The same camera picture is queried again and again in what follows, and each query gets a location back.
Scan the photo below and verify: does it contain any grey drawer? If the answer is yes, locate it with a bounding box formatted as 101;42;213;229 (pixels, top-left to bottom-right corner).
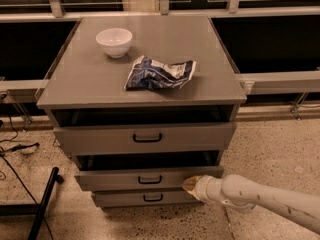
53;122;236;155
75;151;224;192
92;188;198;208

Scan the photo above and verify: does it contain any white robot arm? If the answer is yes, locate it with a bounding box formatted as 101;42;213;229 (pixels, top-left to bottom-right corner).
182;174;320;234

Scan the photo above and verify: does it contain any grey bottom drawer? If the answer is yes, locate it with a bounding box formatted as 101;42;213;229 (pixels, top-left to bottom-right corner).
92;188;198;208

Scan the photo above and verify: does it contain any grey drawer cabinet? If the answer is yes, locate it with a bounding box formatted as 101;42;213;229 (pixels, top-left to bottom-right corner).
36;15;248;209

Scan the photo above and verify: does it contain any grey top drawer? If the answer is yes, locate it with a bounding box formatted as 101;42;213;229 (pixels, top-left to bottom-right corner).
53;122;236;155

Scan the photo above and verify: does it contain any crumpled blue white chip bag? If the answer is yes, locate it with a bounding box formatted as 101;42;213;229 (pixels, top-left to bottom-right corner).
124;55;197;90

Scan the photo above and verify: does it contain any metal window railing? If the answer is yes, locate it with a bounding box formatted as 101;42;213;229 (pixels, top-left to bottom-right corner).
0;0;320;95

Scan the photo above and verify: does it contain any black metal stand leg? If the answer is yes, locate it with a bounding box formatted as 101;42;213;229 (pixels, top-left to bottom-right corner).
0;167;64;240

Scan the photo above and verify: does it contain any white ceramic bowl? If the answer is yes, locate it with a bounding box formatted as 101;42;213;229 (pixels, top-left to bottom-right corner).
96;28;133;58

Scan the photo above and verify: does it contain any black floor cable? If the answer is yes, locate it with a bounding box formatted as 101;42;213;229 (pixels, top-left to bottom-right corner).
0;115;55;240

